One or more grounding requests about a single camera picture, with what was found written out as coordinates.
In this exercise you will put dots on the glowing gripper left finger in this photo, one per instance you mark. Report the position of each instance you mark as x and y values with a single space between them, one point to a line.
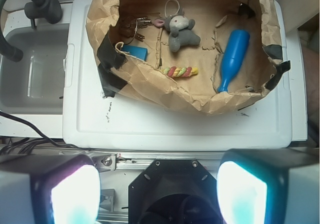
49 189

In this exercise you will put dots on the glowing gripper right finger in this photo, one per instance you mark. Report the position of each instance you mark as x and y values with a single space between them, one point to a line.
269 186

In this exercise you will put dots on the white plastic bin lid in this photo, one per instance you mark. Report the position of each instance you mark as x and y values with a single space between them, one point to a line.
91 120

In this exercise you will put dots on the grey plastic tub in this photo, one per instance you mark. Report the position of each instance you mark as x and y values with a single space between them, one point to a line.
35 85

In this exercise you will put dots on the blue plastic bottle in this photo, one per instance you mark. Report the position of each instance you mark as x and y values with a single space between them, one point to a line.
233 57

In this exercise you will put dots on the brown paper bag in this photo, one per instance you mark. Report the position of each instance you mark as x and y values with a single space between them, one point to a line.
121 73

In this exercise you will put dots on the blue rectangular box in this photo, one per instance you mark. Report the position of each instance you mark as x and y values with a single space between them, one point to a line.
136 51

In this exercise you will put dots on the grey plush mouse toy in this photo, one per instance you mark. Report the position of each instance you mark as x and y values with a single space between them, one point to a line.
180 28

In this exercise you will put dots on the silver key bunch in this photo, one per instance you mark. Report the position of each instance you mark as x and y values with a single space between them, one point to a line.
129 26

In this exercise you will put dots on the black octagonal mount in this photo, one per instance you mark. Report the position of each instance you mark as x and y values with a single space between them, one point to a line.
174 191

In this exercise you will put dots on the colourful rope toy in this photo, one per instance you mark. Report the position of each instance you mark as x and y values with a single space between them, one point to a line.
180 72

